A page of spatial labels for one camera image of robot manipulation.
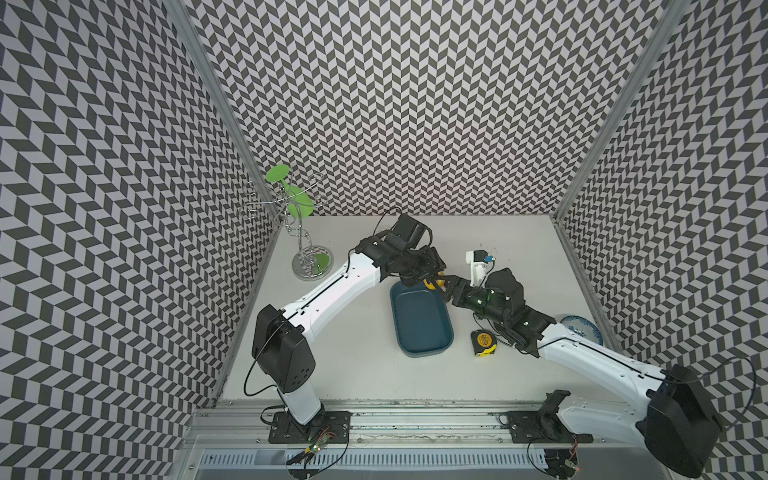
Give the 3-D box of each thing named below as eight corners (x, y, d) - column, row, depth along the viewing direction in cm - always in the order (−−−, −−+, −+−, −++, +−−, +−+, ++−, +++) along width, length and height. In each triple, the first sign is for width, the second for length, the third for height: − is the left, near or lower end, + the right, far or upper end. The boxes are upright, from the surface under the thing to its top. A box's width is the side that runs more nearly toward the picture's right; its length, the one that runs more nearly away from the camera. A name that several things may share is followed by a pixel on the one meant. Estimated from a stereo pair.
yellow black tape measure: (473, 356, 85) (475, 353, 83) (469, 333, 90) (471, 329, 87) (496, 356, 85) (499, 353, 83) (491, 333, 90) (494, 329, 87)
